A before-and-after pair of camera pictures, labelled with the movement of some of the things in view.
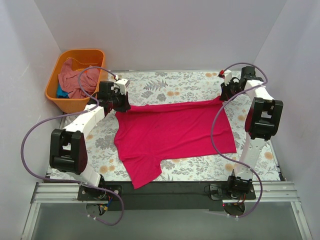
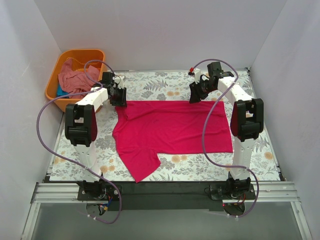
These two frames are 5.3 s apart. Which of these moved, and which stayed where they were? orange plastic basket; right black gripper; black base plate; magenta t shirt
Moved: right black gripper
Stayed: magenta t shirt; black base plate; orange plastic basket
